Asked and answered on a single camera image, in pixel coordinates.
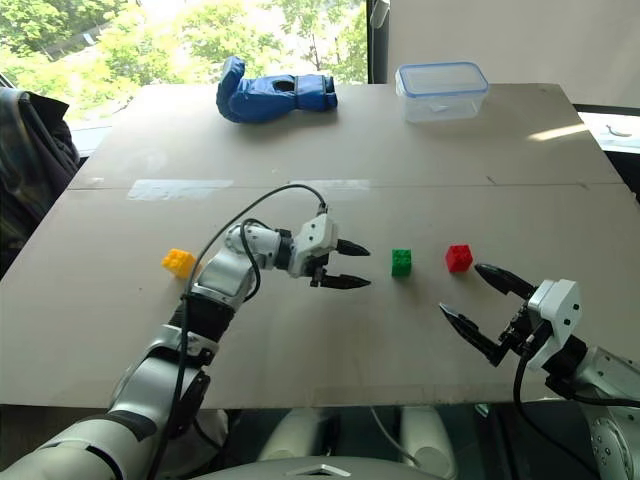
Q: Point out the green toy brick cube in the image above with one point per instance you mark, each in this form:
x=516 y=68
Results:
x=401 y=262

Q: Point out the clear plastic box blue lid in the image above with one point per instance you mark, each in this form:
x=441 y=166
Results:
x=440 y=100

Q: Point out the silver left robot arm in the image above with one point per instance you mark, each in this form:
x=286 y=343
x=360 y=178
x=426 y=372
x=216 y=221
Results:
x=150 y=370

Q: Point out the yellow toy brick cube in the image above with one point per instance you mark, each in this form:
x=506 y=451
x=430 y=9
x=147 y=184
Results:
x=177 y=261

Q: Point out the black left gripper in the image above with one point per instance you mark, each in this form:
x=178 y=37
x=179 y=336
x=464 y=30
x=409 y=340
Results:
x=319 y=272

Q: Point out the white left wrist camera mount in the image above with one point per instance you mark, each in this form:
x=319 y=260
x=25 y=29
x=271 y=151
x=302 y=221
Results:
x=315 y=240

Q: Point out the silver robot torso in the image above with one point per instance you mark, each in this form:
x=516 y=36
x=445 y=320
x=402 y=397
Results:
x=320 y=470

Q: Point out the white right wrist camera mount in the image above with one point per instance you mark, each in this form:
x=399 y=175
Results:
x=560 y=310

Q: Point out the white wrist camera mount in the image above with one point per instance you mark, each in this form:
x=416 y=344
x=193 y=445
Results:
x=560 y=310
x=315 y=240

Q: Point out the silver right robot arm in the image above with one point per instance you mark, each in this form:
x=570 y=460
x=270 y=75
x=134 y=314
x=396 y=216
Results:
x=610 y=372

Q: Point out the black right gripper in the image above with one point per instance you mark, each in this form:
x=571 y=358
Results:
x=520 y=330

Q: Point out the white rounded robot leg cover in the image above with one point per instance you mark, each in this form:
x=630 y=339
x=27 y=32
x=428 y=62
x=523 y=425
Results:
x=425 y=435
x=295 y=435

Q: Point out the black window frame post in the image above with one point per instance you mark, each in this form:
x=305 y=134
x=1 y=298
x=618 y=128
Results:
x=378 y=40

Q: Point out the blue boxing glove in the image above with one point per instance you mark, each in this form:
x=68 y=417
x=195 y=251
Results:
x=270 y=95

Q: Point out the red toy brick cube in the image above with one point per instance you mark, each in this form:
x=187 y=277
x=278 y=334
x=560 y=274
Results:
x=458 y=257

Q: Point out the dark jacket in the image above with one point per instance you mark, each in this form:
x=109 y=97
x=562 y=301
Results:
x=30 y=150

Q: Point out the clear tape patch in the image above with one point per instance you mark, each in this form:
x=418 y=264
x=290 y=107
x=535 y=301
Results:
x=175 y=189
x=330 y=184

